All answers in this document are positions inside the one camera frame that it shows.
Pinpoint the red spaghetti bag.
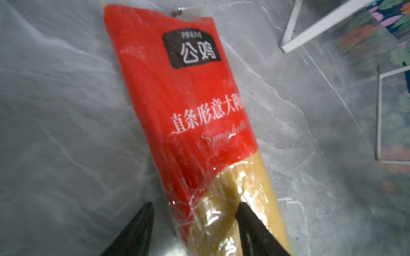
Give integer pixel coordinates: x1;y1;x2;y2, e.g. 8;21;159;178
104;4;293;256

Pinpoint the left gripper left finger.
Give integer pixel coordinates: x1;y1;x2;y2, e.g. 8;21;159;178
101;202;155;256

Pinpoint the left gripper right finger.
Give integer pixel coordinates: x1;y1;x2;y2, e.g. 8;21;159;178
235;202;290;256

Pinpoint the white two-tier shelf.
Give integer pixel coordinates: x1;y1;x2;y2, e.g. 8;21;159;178
280;0;410;165

